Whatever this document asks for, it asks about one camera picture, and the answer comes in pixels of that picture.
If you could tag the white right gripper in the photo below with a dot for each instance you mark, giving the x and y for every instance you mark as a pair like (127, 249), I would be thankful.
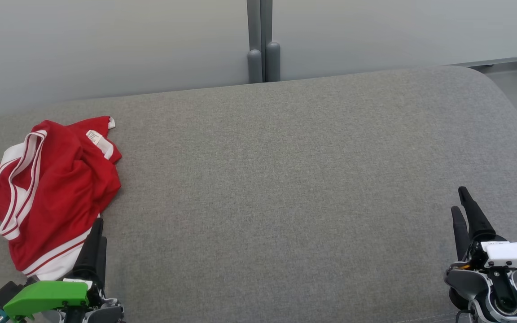
(516, 255)

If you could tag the grey partition post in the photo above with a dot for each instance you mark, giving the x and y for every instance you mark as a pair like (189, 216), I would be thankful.
(255, 63)
(273, 58)

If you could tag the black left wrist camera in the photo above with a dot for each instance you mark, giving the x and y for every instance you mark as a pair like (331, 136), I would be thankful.
(5, 294)

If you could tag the grey partition base rail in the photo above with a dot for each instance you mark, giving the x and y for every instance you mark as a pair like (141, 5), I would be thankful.
(510, 60)

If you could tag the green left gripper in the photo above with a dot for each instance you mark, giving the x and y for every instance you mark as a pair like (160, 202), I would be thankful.
(47, 296)

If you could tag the red jersey with white trim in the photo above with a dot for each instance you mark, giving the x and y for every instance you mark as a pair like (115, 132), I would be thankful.
(47, 215)

